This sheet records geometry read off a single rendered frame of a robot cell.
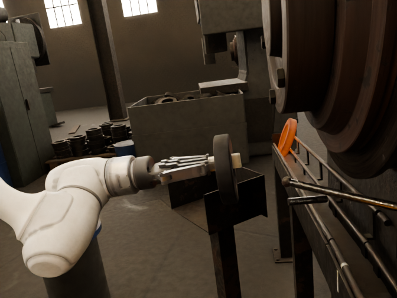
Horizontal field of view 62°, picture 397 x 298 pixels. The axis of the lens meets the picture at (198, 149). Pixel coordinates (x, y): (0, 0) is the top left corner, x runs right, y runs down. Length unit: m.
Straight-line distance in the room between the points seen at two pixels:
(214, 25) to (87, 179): 2.47
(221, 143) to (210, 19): 2.44
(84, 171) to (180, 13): 10.04
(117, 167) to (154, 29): 10.14
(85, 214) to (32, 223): 0.09
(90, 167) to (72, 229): 0.16
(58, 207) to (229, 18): 2.61
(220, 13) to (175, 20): 7.66
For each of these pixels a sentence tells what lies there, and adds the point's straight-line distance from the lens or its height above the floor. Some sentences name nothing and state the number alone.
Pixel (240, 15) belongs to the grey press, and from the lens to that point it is 3.10.
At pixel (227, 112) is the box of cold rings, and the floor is 0.60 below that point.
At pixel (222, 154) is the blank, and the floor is 0.88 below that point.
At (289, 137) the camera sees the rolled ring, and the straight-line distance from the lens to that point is 1.55.
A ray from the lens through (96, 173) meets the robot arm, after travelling 0.76.
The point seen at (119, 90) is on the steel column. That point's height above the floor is 0.64.
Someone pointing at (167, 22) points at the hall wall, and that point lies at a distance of 10.75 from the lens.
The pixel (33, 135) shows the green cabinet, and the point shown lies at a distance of 4.18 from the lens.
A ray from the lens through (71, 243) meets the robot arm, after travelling 0.66.
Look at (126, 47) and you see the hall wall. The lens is 11.05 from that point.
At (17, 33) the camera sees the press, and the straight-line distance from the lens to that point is 8.20.
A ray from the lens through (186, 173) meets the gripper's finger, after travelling 0.70.
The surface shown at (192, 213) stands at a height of 0.60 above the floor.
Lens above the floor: 1.06
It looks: 15 degrees down
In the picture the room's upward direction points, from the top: 8 degrees counter-clockwise
